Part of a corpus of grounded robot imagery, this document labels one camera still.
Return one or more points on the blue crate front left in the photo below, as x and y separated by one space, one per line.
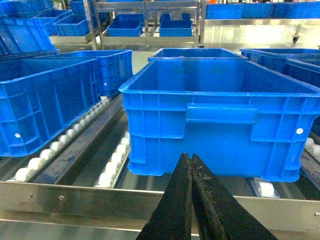
40 98

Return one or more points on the large blue crate far left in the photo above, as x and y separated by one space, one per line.
21 38

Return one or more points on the blue crate far right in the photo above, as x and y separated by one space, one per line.
300 63

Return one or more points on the steel roller shelf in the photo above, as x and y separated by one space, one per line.
130 202

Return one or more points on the background steel rack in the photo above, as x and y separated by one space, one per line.
152 11

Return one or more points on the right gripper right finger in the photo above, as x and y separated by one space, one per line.
218 214

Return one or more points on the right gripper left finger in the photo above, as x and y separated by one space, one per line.
172 218

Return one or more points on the blue crate behind left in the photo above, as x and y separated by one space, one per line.
114 67

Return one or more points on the blue crate behind right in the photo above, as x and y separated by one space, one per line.
172 53

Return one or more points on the blue crate front right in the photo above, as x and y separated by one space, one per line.
241 119

